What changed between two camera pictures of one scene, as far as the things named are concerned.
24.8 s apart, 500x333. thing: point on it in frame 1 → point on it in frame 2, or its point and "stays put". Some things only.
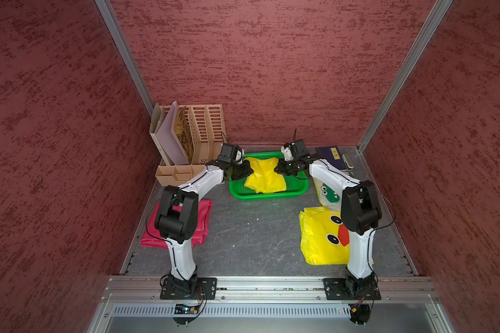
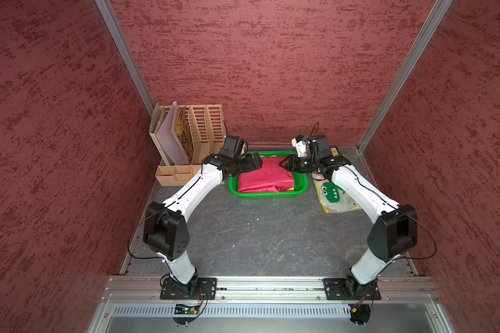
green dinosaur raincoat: (329, 198) stays put
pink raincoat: (152, 239) → (270, 177)
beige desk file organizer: (207, 126) stays put
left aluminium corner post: (126, 47) stays put
